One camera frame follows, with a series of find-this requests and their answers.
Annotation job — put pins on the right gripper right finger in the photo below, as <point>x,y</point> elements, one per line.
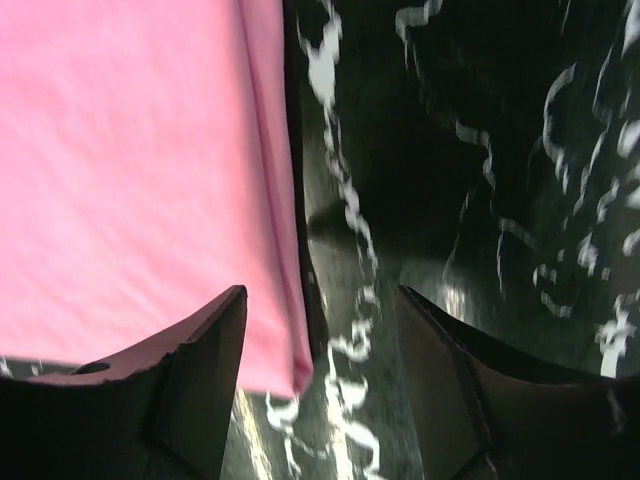
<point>483,409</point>

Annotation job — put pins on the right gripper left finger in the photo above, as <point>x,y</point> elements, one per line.
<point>159,409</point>

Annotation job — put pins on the pink t shirt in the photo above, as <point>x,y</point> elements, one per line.
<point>146,168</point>

